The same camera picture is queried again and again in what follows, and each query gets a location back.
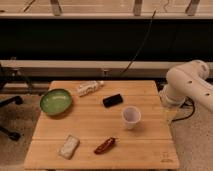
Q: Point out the wooden table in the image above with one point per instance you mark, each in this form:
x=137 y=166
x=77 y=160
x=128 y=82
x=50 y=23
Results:
x=148 y=146

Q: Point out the white paper cup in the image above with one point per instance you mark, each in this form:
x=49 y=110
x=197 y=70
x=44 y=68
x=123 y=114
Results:
x=131 y=116

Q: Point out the black rectangular block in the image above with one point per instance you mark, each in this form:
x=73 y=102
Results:
x=112 y=100

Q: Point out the green ceramic bowl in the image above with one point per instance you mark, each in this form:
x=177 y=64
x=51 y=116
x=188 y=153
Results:
x=55 y=101

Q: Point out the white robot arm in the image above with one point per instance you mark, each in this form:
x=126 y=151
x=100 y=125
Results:
x=188 y=80

